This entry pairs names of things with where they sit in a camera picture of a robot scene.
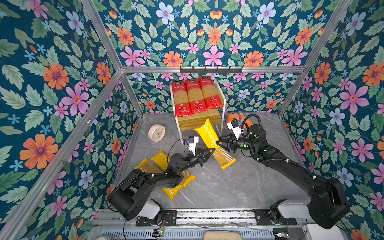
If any red spaghetti bag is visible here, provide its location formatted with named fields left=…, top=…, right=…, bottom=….
left=172, top=82, right=192, bottom=118
left=185, top=80, right=208, bottom=114
left=199, top=77, right=223, bottom=109

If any orange fish plush toy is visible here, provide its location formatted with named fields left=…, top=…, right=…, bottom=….
left=227, top=112, right=253, bottom=129

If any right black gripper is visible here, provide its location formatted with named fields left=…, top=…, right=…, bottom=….
left=216, top=132, right=258, bottom=155

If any pink round alarm clock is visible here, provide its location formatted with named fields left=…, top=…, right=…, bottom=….
left=148, top=124, right=166, bottom=143

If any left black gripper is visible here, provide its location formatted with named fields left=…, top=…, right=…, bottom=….
left=178, top=147, right=215, bottom=175

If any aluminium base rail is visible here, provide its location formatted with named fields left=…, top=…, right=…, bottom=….
left=89, top=207, right=340, bottom=229

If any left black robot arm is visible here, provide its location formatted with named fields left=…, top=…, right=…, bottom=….
left=107, top=148, right=216, bottom=221

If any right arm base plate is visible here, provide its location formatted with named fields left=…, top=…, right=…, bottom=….
left=252, top=209, right=298, bottom=226

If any black wall hook rail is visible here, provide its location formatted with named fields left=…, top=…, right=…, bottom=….
left=179, top=66, right=243, bottom=75

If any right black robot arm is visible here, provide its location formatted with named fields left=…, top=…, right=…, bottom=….
left=216, top=115, right=351, bottom=230

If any white box bottom right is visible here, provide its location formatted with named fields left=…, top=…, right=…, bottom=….
left=303, top=224, right=347, bottom=240

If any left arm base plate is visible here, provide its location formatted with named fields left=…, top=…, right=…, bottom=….
left=136, top=210, right=178, bottom=228

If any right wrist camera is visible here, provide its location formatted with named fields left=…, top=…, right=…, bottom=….
left=227, top=119, right=244, bottom=140

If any yellow pasta bag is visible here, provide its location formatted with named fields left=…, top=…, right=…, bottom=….
left=194, top=119, right=236, bottom=170
left=136, top=158, right=183, bottom=201
left=151, top=150, right=196, bottom=188

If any yellow wooden two-tier shelf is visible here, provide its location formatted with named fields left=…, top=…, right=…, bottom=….
left=175, top=80, right=227, bottom=138

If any beige padded object bottom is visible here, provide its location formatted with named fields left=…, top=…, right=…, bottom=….
left=203, top=231, right=243, bottom=240

